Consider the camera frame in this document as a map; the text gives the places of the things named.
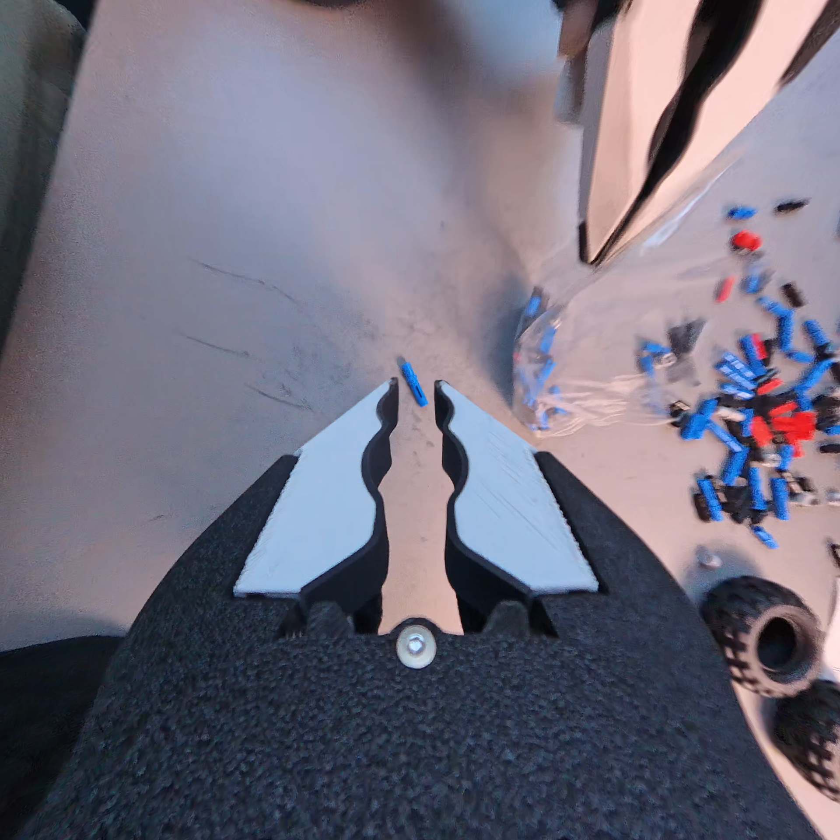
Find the clear plastic bag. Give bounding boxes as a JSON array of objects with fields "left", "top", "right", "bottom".
[{"left": 510, "top": 125, "right": 802, "bottom": 441}]

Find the small cluster of toy pins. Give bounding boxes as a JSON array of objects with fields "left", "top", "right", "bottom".
[{"left": 516, "top": 289, "right": 574, "bottom": 434}]

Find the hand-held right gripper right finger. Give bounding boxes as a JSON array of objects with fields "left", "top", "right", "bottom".
[{"left": 434, "top": 380, "right": 601, "bottom": 595}]

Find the grey desk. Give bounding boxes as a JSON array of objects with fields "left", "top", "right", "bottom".
[{"left": 0, "top": 0, "right": 840, "bottom": 840}]

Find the black toy tyre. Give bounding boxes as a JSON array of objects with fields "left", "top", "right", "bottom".
[
  {"left": 771, "top": 679, "right": 840, "bottom": 802},
  {"left": 700, "top": 574, "right": 825, "bottom": 698}
]

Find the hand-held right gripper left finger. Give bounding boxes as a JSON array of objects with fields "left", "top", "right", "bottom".
[{"left": 234, "top": 380, "right": 400, "bottom": 599}]

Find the large pile of toy pins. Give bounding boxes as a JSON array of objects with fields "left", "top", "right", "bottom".
[{"left": 637, "top": 197, "right": 840, "bottom": 552}]

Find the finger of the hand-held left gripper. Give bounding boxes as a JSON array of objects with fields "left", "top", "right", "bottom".
[
  {"left": 598, "top": 0, "right": 840, "bottom": 265},
  {"left": 579, "top": 0, "right": 711, "bottom": 265}
]

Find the blue toy pin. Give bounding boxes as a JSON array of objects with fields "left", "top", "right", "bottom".
[{"left": 399, "top": 357, "right": 430, "bottom": 408}]

